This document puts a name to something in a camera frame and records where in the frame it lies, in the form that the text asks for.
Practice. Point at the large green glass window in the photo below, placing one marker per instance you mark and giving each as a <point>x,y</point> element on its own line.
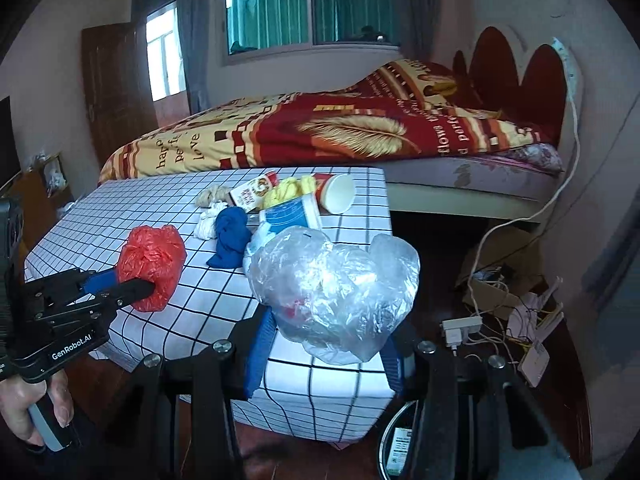
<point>310,5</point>

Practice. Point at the yellow cloth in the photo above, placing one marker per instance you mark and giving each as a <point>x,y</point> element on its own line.
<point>287,187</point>

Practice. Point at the black trash bin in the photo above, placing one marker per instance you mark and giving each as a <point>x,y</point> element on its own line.
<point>385,440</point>

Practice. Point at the red plastic bag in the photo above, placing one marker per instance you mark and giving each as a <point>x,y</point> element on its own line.
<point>150,255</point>

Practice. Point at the white bed frame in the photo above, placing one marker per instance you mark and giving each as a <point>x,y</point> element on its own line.
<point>450,205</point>

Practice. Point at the blue and white packet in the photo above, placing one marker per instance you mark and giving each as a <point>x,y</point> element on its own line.
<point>290,215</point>

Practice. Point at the small bright window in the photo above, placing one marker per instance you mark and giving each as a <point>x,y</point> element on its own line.
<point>165,50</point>

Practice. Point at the black television screen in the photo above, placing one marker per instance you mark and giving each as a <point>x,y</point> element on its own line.
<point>9,145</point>

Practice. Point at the checked white tablecloth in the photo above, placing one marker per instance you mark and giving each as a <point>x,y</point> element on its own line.
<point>300,395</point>

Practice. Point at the red paper cup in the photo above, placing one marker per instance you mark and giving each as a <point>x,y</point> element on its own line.
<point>340,195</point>

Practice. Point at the white power strip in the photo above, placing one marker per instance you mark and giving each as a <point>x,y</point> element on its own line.
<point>460,332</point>

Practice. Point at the bed with red blanket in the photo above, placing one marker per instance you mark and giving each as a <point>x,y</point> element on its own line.
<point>300,130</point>

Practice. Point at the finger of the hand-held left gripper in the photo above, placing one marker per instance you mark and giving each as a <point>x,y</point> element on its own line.
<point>100,281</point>
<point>132,291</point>

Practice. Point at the grey curtain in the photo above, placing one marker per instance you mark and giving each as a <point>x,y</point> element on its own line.
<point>410,5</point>
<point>200,35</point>

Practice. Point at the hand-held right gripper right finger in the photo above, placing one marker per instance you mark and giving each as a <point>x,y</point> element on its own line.
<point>395,372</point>

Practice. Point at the person's left hand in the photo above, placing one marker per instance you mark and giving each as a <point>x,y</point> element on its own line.
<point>17,410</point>

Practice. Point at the white cloth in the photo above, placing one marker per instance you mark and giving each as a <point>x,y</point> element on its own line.
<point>207,225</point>

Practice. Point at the beige cloth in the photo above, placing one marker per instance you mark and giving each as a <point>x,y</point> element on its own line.
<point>212,195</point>

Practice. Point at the brown cardboard box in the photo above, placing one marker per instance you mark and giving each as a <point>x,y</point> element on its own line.
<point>510,255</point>

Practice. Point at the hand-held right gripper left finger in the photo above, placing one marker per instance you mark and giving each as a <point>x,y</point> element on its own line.
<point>257,360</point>

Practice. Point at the red and white headboard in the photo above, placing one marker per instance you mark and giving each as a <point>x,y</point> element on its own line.
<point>500,70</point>

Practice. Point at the brown wooden door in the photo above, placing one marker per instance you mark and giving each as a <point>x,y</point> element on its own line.
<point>115,85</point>

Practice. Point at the blue cloth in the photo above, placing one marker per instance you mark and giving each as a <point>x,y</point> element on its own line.
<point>230,240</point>

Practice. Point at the clear plastic bag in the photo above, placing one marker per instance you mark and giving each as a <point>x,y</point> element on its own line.
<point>330,290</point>

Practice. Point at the white router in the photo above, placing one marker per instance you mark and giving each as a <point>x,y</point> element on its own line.
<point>534,362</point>

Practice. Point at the red and white carton box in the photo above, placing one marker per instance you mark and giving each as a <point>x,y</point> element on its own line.
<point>250,192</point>

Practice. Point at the purple floral mattress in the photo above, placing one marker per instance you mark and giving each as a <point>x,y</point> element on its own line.
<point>475,175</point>

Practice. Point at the pile of white papers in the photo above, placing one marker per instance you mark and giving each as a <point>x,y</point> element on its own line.
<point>530,310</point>

